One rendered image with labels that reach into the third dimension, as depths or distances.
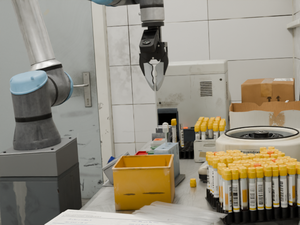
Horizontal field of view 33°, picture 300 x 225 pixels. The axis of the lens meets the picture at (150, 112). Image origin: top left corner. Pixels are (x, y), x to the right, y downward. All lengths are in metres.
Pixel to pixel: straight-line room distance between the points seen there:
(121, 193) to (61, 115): 2.31
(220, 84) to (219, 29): 1.34
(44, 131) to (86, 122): 1.81
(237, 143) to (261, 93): 1.02
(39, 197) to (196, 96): 0.73
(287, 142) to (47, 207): 0.74
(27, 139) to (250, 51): 1.96
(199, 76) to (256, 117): 0.38
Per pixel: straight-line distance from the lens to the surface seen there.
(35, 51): 1.71
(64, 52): 3.39
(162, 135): 1.80
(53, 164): 1.53
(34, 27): 1.72
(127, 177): 1.15
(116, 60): 3.34
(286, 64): 3.24
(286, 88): 2.29
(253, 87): 2.30
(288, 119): 1.65
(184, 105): 1.94
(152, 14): 1.55
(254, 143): 1.29
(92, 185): 3.46
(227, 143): 1.31
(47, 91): 1.60
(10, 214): 1.64
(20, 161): 1.57
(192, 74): 1.93
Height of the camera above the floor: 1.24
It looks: 7 degrees down
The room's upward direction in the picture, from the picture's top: 3 degrees counter-clockwise
